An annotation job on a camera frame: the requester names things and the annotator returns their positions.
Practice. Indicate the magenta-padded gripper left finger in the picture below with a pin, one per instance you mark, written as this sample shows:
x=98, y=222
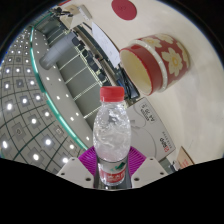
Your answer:
x=76, y=171

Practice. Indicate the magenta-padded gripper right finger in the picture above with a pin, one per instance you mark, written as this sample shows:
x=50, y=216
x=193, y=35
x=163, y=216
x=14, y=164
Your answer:
x=148, y=171

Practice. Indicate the clear red-capped water bottle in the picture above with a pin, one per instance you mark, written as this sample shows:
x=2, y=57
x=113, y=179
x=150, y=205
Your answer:
x=111, y=133

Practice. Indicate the group of round ceiling lights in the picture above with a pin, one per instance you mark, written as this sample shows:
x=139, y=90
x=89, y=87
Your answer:
x=25, y=100

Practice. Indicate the red floral ceramic mug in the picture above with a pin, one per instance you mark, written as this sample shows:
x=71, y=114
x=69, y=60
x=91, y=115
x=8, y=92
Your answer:
x=166, y=60

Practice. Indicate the row of black office chairs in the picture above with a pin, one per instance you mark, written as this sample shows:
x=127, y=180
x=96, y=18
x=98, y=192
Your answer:
x=88, y=56

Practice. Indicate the white desk organizer box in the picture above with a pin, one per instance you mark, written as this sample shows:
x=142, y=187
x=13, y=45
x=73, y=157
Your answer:
x=85, y=12

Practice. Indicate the flat round red coaster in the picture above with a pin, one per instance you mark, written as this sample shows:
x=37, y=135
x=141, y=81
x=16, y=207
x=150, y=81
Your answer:
x=124, y=9

